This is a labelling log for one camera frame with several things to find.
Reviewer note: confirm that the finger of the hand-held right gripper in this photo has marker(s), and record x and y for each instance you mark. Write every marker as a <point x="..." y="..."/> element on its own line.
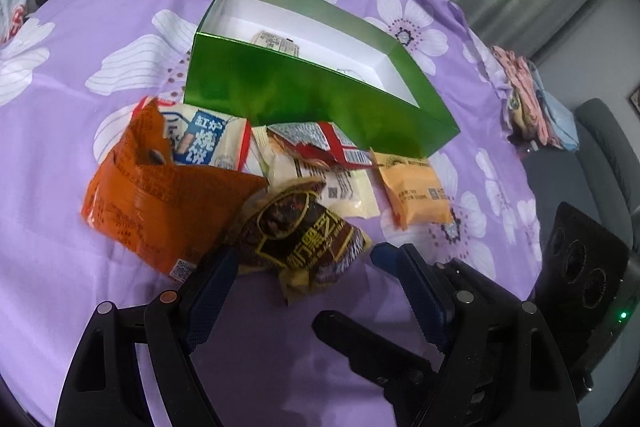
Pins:
<point x="350" y="342"/>

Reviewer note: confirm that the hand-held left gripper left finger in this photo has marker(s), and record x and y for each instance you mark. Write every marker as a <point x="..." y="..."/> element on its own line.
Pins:
<point x="210" y="287"/>

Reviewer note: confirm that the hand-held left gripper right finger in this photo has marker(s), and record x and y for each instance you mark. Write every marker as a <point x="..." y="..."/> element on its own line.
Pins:
<point x="415" y="292"/>

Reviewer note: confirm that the light orange snack packet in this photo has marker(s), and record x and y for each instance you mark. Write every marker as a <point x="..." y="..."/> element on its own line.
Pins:
<point x="415" y="192"/>

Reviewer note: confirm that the dark brown snack packet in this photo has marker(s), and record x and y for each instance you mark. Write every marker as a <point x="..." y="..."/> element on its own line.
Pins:
<point x="300" y="237"/>

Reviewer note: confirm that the red and white snack packet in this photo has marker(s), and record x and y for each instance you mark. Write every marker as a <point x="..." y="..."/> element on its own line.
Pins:
<point x="320" y="142"/>

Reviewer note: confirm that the green cardboard box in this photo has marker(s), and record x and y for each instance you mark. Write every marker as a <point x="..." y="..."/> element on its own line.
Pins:
<point x="280" y="92"/>

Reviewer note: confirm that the cream snack packet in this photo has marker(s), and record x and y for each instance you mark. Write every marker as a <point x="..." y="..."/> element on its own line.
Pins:
<point x="350" y="197"/>

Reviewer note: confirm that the grey sofa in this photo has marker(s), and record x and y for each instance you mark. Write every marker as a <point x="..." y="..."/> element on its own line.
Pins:
<point x="600" y="142"/>

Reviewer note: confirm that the white and blue snack packet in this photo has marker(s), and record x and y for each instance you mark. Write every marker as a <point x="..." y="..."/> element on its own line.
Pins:
<point x="210" y="137"/>

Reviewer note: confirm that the light blue cloth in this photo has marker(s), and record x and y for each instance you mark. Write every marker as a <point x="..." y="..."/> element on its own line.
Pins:
<point x="560" y="117"/>

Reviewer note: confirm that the purple floral cloth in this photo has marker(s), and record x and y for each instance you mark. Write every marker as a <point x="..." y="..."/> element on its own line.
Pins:
<point x="75" y="132"/>

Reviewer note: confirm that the small clear snack packet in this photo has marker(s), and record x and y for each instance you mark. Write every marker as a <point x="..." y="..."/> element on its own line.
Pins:
<point x="349" y="72"/>

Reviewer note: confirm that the white printed snack packet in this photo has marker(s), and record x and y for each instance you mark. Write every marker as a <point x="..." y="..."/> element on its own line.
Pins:
<point x="272" y="41"/>

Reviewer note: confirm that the white plastic bag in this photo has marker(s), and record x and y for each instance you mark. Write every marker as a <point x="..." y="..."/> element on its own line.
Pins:
<point x="12" y="12"/>

